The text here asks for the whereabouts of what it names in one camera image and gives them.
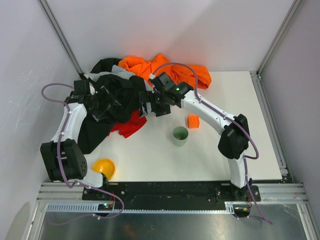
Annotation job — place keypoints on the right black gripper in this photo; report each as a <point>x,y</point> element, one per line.
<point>152,103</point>

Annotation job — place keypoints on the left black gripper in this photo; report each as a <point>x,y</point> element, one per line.
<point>104,104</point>

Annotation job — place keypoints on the black cloth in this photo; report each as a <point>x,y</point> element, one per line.
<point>126,91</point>

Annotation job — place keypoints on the grey sweatshirt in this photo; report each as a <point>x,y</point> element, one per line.
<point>115,70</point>

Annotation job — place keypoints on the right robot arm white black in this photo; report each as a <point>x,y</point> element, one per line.
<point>233,130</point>

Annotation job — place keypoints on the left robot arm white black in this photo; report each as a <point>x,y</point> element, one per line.
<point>62,157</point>

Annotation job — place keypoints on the red cloth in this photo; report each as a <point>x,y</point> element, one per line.
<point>130,127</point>

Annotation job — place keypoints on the orange cloth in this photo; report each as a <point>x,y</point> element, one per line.
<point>195,75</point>

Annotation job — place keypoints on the pale green cup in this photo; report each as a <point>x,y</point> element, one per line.
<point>180,135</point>

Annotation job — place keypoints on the orange toy cube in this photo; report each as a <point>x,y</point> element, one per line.
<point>193,121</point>

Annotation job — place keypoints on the yellow bowl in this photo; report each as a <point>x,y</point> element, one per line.
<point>106,167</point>

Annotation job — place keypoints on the left aluminium frame post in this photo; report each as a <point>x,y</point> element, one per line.
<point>52,20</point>

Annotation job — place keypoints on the aluminium frame post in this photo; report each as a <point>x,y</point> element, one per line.
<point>280,34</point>
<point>52,20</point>

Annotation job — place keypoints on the grey slotted cable duct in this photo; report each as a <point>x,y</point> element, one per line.
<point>103,208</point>

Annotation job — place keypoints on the aluminium front rail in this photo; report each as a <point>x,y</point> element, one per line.
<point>270,193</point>

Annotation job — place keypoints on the right aluminium frame post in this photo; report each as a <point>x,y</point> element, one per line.
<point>280,34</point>

